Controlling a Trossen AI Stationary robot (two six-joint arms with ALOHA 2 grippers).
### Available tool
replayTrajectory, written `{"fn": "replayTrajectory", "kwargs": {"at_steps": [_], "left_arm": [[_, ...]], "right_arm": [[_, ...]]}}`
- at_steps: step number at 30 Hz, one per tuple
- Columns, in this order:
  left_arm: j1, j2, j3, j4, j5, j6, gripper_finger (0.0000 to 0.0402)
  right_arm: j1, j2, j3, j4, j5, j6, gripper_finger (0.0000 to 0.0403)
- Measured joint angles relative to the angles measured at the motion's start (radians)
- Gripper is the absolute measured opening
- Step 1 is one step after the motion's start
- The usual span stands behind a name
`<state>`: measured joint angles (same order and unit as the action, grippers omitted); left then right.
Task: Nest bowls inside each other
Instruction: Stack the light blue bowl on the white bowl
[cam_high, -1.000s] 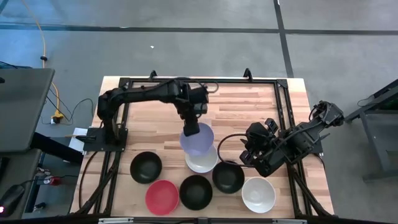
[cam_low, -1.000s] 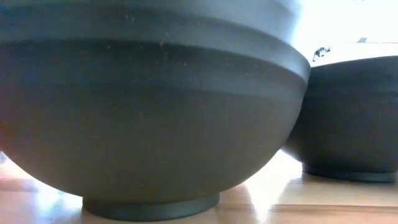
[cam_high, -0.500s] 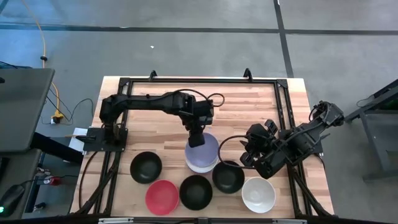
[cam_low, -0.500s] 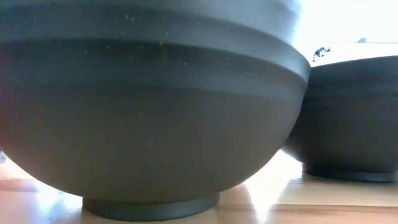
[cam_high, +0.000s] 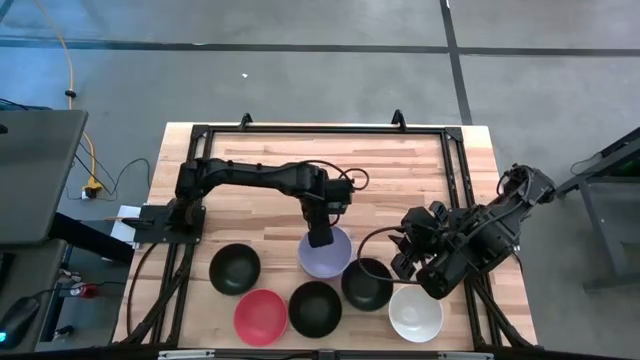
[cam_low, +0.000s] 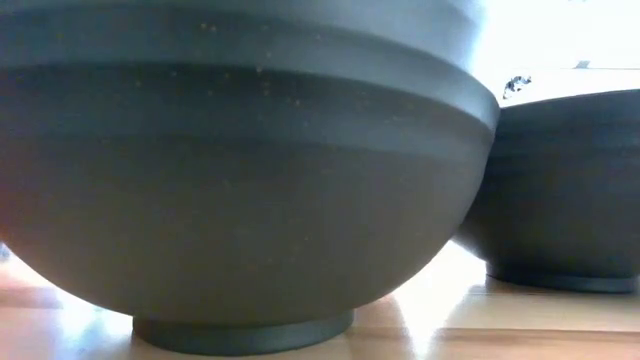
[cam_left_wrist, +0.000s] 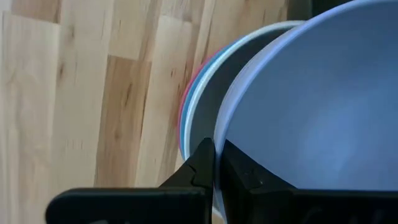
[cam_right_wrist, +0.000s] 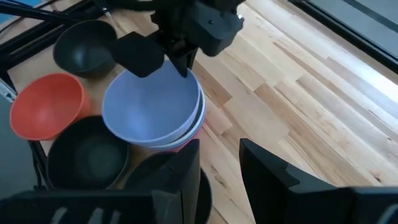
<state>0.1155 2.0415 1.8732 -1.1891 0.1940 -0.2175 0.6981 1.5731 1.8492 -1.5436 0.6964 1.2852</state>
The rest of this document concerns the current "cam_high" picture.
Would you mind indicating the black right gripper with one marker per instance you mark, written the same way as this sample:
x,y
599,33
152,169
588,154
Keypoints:
x,y
419,227

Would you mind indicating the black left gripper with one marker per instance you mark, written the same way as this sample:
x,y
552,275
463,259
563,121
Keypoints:
x,y
317,212

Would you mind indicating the lilac bowl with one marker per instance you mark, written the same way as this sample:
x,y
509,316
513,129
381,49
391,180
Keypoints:
x,y
330,260

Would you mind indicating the black bowl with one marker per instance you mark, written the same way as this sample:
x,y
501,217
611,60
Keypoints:
x,y
315,310
365,292
235,270

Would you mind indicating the white bowl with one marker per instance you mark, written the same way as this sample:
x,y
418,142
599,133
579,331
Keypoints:
x,y
415,315

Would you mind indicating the coral red bowl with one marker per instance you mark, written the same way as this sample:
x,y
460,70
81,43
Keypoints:
x,y
260,317

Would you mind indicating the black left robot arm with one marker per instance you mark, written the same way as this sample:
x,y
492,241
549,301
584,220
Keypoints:
x,y
240,175

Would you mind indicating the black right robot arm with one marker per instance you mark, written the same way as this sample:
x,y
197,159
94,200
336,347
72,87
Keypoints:
x,y
480,235

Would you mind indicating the white paper sheet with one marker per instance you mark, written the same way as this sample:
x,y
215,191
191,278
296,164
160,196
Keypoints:
x,y
125,227

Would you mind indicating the yellow power plug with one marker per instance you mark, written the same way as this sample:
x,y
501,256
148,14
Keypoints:
x,y
92,189

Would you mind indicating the small red object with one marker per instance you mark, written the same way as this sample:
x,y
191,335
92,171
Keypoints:
x,y
89,291

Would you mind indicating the grey side desk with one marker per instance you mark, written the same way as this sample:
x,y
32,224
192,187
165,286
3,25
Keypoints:
x,y
40,175

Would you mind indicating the black computer mouse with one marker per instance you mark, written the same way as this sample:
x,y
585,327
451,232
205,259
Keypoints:
x,y
17,320

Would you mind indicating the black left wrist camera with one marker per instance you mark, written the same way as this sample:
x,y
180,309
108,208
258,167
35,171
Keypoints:
x,y
341,195

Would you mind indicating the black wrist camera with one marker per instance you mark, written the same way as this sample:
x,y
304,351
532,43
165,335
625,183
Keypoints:
x,y
439,211
341,195

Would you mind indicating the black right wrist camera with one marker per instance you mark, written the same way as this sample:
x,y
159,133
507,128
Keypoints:
x,y
439,211

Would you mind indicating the black aluminium table frame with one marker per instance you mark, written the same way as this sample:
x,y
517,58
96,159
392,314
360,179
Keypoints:
x,y
325,129

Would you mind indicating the silver mounting bracket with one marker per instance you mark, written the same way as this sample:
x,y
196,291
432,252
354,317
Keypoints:
x,y
185,355
465,356

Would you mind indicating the black frame bracket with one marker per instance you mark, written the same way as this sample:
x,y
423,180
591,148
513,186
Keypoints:
x,y
245,121
398,120

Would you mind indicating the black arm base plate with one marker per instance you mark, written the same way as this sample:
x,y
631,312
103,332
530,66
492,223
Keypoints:
x,y
160,222

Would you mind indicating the black metal desk frame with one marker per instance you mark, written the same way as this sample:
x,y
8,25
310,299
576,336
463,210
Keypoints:
x,y
597,225

